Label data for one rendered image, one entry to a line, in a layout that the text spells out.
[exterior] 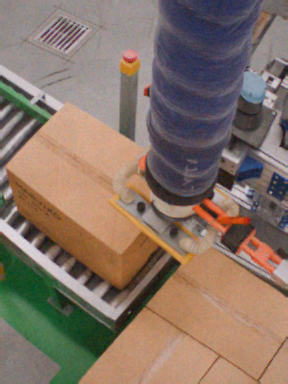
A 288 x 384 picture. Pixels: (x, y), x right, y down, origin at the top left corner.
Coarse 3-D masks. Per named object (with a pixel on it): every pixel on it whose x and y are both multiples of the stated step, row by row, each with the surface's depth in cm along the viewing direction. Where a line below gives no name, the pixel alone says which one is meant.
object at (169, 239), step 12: (132, 192) 215; (120, 204) 213; (132, 204) 213; (144, 204) 211; (132, 216) 212; (144, 228) 210; (168, 228) 210; (180, 228) 210; (156, 240) 208; (168, 240) 207; (168, 252) 207; (180, 252) 206
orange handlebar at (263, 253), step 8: (144, 160) 208; (208, 200) 202; (200, 208) 201; (216, 208) 201; (208, 216) 199; (216, 224) 198; (256, 240) 196; (248, 248) 194; (264, 248) 194; (256, 256) 193; (264, 256) 193; (272, 256) 193; (264, 264) 192; (272, 272) 191
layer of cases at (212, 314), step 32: (224, 256) 269; (160, 288) 261; (192, 288) 262; (224, 288) 262; (256, 288) 262; (160, 320) 254; (192, 320) 254; (224, 320) 254; (256, 320) 255; (128, 352) 246; (160, 352) 247; (192, 352) 247; (224, 352) 247; (256, 352) 247
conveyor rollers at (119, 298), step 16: (0, 80) 311; (0, 96) 306; (0, 112) 301; (32, 128) 298; (16, 144) 293; (0, 160) 288; (0, 176) 283; (0, 208) 276; (32, 224) 273; (32, 240) 269; (48, 256) 265; (160, 256) 268; (144, 272) 264; (96, 288) 260; (128, 288) 260; (112, 304) 256
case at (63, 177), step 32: (64, 128) 249; (96, 128) 249; (32, 160) 241; (64, 160) 241; (96, 160) 242; (128, 160) 242; (32, 192) 239; (64, 192) 235; (96, 192) 235; (64, 224) 241; (96, 224) 229; (128, 224) 230; (96, 256) 244; (128, 256) 233
